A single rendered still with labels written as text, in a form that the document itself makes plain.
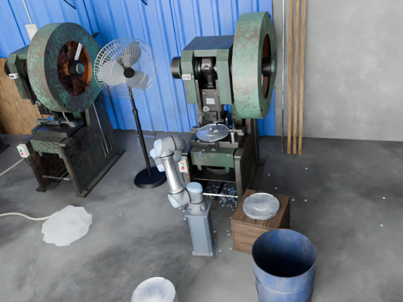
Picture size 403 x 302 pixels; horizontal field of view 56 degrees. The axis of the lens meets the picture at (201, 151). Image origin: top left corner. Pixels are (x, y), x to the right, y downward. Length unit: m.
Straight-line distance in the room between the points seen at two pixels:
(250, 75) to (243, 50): 0.18
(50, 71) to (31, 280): 1.78
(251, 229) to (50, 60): 2.19
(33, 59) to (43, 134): 1.01
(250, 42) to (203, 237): 1.55
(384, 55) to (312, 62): 0.69
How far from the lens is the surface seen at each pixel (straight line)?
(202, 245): 3.22
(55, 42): 3.63
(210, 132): 3.33
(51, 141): 4.15
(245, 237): 3.14
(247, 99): 2.79
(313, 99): 4.46
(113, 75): 3.56
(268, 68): 3.02
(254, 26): 2.83
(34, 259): 3.83
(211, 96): 3.21
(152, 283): 2.76
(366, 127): 4.63
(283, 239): 2.85
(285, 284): 2.57
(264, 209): 3.08
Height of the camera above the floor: 2.43
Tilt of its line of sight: 32 degrees down
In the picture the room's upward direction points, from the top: 8 degrees counter-clockwise
